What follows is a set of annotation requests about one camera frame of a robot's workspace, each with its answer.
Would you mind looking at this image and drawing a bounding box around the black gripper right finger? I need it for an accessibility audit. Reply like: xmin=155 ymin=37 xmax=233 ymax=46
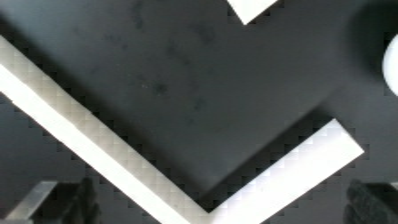
xmin=345 ymin=179 xmax=398 ymax=224

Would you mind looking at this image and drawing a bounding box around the white right fence bar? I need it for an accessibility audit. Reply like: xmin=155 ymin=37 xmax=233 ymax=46
xmin=208 ymin=119 xmax=364 ymax=224

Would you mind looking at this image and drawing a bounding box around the white front fence bar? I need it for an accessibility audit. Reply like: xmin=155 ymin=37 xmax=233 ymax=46
xmin=0 ymin=37 xmax=206 ymax=224

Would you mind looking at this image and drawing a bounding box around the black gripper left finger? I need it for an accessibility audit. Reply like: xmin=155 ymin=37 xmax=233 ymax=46
xmin=0 ymin=178 xmax=101 ymax=224

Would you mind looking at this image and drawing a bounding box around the white fence bar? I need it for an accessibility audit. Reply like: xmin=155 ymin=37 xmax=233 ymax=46
xmin=208 ymin=119 xmax=364 ymax=224
xmin=0 ymin=37 xmax=206 ymax=224

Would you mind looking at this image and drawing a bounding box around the white lamp bulb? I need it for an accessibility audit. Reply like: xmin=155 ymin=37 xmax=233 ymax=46
xmin=382 ymin=43 xmax=398 ymax=96

